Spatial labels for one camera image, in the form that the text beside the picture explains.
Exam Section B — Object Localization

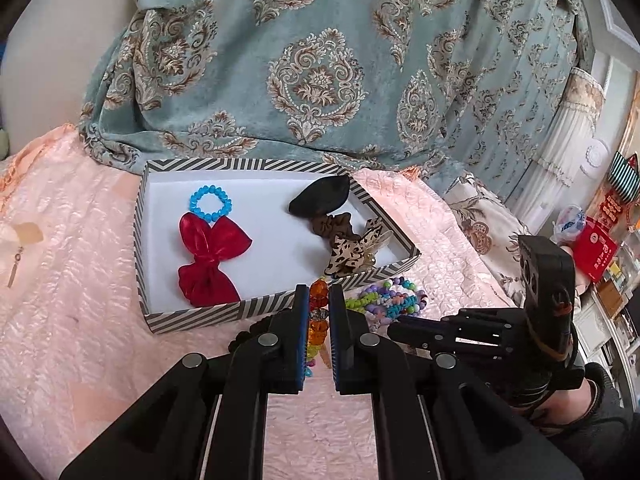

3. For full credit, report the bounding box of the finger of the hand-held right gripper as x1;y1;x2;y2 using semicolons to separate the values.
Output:
415;335;523;376
387;306;526;343

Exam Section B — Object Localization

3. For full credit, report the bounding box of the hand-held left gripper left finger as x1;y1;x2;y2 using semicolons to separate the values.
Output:
59;284;310;480

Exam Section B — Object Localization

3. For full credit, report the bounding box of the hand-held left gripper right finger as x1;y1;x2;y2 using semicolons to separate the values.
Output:
329;284;583;480

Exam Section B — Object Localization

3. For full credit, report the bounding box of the rainbow crystal bead bracelet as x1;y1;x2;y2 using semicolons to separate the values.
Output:
306;280;332;380

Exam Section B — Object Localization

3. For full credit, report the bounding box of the pile of colourful bead bracelets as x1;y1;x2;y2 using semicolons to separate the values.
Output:
385;276;429;312

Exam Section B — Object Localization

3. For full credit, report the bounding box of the black scrunchie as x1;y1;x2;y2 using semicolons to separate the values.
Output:
229;316;273;356

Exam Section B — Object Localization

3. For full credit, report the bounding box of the pastel star bead bracelet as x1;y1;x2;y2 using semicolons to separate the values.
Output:
367;294;422;320

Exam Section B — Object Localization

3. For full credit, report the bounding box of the striped cardboard box tray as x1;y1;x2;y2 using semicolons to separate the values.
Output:
132;158;421;333

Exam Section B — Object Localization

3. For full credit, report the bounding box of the person's right forearm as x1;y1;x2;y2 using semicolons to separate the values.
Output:
550;362;640;480

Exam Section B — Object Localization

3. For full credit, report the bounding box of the person's right hand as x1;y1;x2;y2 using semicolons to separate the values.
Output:
537;375;601;436

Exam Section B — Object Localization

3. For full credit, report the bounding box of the red box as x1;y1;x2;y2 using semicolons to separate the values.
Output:
572;216;621;283

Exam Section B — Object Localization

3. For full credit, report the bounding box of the white and blue bag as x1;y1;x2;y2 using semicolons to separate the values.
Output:
552;205;586;243

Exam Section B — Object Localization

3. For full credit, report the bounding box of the leopard print bow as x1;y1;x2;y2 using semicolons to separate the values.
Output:
327;217;393;277

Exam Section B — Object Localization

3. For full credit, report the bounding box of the cream floral bed cover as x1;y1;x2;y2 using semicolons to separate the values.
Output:
442;172;528;291

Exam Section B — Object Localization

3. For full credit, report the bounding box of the brown scrunchie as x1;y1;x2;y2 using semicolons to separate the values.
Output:
310;212;353;238

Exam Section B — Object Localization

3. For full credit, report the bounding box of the red velvet bow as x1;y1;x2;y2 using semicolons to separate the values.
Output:
178;212;253;306

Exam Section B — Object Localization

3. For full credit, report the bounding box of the striped pennant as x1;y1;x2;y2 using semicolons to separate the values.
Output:
607;151;640;206

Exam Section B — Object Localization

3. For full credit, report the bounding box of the white ruffled curtain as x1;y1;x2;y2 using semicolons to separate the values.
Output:
515;67;618;221

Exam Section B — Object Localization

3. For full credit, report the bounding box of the black oval hair pad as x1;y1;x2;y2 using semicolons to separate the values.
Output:
289;176;351;218

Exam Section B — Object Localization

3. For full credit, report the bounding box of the teal damask blanket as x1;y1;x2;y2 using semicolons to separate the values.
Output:
79;0;596;201

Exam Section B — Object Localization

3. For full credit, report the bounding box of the beige square tag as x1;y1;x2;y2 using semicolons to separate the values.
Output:
10;222;45;246

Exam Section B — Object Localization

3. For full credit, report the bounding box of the gold drop earring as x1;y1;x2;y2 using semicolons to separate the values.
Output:
6;247;26;289

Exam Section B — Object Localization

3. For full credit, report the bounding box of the cream padded headboard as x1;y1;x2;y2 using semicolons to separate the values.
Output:
0;0;138;158

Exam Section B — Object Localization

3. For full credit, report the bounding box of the blue bead bracelet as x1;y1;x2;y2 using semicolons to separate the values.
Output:
189;186;233;223

